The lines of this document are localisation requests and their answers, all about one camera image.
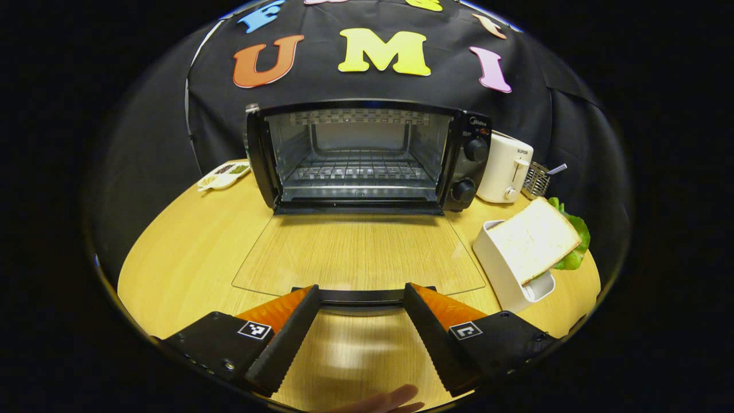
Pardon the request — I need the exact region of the wire mesh utensil basket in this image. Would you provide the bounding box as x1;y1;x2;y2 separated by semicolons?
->
522;161;551;200

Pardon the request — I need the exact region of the black backdrop cloth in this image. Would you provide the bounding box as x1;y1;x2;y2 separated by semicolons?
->
86;0;631;287

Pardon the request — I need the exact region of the white divided spice dish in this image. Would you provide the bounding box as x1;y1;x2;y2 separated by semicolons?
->
197;161;252;192

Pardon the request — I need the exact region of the white toaster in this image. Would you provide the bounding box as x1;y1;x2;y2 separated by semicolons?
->
476;131;534;204

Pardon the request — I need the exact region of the white plastic container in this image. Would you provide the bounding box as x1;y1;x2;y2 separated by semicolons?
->
472;220;556;313

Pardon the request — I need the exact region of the lettuce sandwich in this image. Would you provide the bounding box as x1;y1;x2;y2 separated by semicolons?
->
487;197;591;286

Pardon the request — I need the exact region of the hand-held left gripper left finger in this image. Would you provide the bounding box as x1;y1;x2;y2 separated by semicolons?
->
162;284;322;398

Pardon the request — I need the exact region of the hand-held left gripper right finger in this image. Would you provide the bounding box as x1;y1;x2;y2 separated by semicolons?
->
403;282;560;398

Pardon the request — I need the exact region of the black electric oven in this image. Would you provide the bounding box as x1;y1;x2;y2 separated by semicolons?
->
232;99;493;313

